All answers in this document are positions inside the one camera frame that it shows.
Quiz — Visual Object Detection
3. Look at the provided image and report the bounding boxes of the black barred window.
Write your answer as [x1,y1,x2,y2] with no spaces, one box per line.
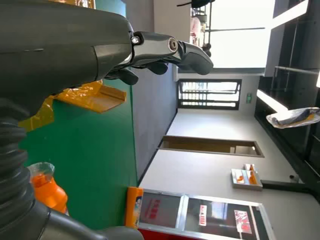
[177,78,243,111]

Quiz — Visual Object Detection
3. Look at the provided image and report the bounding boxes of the green table mat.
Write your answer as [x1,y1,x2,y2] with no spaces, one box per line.
[18,0,139,231]

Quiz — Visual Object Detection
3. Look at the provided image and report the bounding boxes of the grey hanging ceiling cloth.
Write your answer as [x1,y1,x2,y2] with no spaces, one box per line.
[266,107,320,130]

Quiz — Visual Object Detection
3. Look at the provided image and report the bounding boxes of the orange detergent bottle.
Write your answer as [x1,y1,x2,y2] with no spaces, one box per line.
[125,186,144,230]
[27,162,69,215]

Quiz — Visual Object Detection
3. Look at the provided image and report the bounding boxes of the yellow plastic bag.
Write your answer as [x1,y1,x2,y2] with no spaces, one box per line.
[18,0,128,132]

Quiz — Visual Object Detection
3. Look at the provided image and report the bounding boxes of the ceiling light strip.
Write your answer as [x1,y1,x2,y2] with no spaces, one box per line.
[271,0,309,30]
[257,89,288,114]

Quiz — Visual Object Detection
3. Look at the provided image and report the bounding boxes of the large bright window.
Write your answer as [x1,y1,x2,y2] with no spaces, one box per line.
[204,0,266,70]

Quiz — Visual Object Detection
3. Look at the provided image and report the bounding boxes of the white framed red cabinet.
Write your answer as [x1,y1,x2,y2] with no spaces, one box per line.
[138,188,276,240]

